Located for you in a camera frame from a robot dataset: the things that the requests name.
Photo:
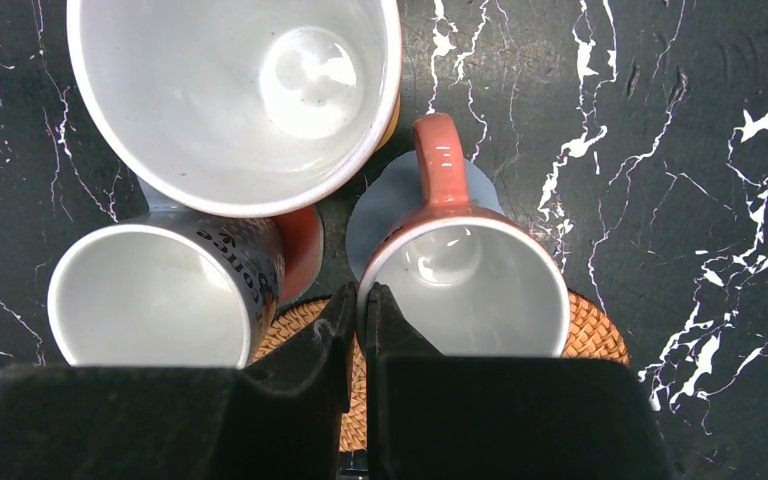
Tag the blue round coaster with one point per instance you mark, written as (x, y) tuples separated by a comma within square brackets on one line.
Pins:
[(392, 197)]

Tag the white cup dark outside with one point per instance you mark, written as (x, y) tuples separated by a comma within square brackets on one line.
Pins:
[(172, 287)]

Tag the small white cup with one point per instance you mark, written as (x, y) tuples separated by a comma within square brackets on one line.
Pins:
[(465, 277)]

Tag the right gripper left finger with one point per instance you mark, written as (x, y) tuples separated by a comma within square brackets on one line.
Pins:
[(278, 418)]

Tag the woven rattan coaster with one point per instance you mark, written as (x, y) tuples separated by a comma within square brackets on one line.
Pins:
[(353, 427), (592, 334)]

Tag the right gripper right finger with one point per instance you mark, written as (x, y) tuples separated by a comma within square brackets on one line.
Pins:
[(435, 417)]

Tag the red round coaster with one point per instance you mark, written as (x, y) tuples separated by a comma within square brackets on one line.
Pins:
[(302, 236)]

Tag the white cup floral pattern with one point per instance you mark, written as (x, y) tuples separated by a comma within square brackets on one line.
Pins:
[(239, 108)]

